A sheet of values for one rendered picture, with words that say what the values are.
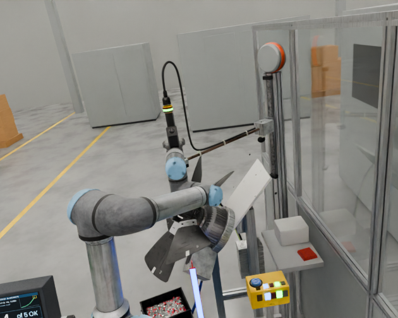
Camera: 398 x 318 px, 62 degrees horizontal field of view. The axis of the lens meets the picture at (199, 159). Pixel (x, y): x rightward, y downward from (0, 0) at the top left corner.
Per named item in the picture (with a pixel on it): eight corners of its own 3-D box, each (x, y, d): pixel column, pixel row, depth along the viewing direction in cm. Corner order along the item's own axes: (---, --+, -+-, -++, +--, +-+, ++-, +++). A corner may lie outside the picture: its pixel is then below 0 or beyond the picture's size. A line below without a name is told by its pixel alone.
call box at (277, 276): (282, 288, 147) (281, 269, 143) (290, 306, 138) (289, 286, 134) (247, 294, 146) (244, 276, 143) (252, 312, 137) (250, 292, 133)
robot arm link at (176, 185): (190, 209, 125) (186, 183, 121) (168, 204, 132) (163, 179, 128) (202, 200, 131) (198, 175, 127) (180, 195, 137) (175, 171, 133)
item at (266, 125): (266, 130, 197) (265, 116, 194) (275, 132, 192) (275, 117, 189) (254, 135, 191) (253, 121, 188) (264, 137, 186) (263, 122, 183)
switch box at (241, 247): (261, 265, 214) (259, 236, 206) (265, 275, 205) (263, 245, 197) (238, 269, 213) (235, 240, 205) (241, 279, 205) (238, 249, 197)
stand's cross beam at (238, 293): (252, 290, 205) (251, 285, 204) (253, 295, 202) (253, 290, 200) (222, 295, 205) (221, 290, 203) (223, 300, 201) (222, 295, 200)
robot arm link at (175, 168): (167, 184, 123) (163, 163, 120) (167, 172, 133) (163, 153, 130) (188, 180, 123) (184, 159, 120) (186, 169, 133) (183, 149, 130)
